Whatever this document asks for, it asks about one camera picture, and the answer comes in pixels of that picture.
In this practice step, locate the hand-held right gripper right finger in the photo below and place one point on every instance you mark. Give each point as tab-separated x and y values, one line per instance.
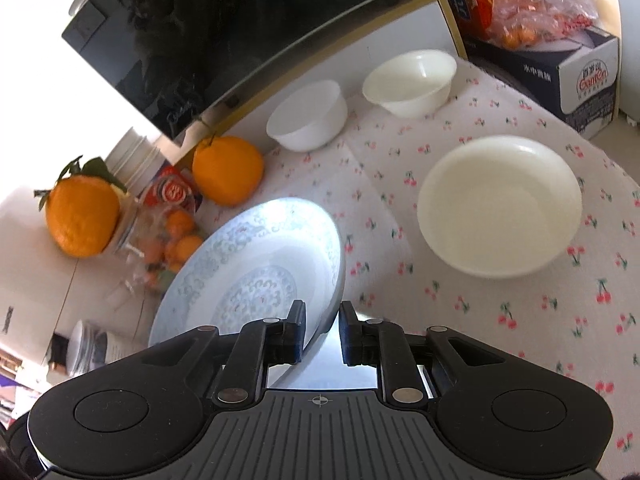
346	342

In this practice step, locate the red labelled packet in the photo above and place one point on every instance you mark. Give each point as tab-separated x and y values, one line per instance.
172	191

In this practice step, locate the large cream bowl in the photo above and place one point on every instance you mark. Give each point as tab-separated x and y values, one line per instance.
500	205

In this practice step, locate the plastic bag of oranges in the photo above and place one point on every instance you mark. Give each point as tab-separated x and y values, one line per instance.
540	0

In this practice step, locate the stack of white paper cups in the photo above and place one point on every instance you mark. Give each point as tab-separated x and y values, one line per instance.
132	160

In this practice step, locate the black glass appliance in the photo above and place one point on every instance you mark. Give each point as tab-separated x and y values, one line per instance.
225	35

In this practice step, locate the cherry print tablecloth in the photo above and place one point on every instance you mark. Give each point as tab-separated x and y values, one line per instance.
380	195

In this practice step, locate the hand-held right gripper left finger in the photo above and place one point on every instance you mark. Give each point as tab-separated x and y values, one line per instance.
299	335

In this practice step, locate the flared white bowl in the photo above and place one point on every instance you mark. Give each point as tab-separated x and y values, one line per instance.
407	85

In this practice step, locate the small white bowl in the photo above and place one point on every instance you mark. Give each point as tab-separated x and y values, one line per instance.
307	117

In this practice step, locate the clear box of small oranges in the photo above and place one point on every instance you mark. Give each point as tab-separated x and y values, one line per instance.
172	250

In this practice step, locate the large orange with leaves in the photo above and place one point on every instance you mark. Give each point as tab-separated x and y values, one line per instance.
82	215

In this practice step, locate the blue patterned white plate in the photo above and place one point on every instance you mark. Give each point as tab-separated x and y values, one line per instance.
250	260

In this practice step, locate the printed cardboard box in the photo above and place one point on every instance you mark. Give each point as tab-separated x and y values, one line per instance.
560	85

